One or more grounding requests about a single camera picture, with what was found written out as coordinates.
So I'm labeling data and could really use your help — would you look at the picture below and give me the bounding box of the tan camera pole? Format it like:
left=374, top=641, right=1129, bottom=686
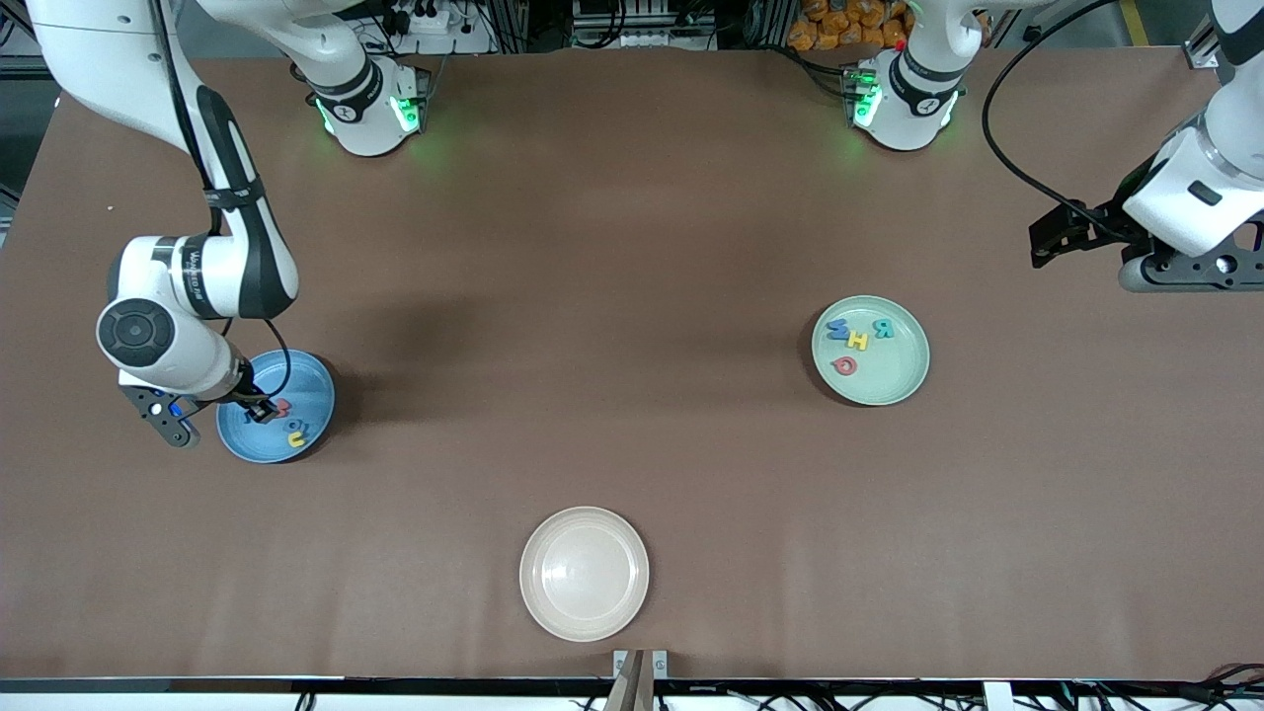
left=602, top=652, right=658, bottom=711

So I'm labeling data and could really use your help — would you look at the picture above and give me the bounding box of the white equipment rack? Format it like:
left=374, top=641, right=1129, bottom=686
left=573, top=0, right=717, bottom=50

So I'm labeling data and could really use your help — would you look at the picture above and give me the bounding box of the black base cable bundle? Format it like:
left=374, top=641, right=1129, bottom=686
left=783, top=44, right=855, bottom=100

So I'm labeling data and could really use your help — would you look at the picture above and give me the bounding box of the blue plate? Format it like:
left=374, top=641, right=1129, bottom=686
left=216, top=349, right=337, bottom=465

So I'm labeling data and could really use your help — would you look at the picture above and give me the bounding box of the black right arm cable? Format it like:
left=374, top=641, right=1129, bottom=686
left=148, top=0, right=292, bottom=401

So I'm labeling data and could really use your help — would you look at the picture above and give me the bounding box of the aluminium frame post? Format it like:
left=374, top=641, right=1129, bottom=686
left=1183, top=20, right=1221, bottom=70

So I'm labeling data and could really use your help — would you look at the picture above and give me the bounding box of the tangled floor cable bundle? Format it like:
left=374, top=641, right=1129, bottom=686
left=1071, top=662, right=1264, bottom=711

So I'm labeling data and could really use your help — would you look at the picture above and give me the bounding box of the beige plate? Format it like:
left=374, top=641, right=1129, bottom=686
left=519, top=507, right=651, bottom=644

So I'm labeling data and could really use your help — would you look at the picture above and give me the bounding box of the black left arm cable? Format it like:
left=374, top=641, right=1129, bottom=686
left=982, top=0, right=1137, bottom=243

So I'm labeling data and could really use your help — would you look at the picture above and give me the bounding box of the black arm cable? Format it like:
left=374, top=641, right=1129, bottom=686
left=148, top=0, right=292, bottom=401
left=982, top=0, right=1137, bottom=243

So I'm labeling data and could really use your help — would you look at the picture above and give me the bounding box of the orange bag pile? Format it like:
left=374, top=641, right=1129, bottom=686
left=788, top=0, right=911, bottom=52

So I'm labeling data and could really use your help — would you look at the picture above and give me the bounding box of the grey metal mounting bracket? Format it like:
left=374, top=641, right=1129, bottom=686
left=612, top=649, right=670, bottom=680

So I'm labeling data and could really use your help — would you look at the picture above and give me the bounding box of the white power strip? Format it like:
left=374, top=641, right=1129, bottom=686
left=380, top=0, right=451, bottom=37

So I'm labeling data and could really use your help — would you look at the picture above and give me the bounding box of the green plate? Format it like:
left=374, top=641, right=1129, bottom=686
left=811, top=295, right=931, bottom=407

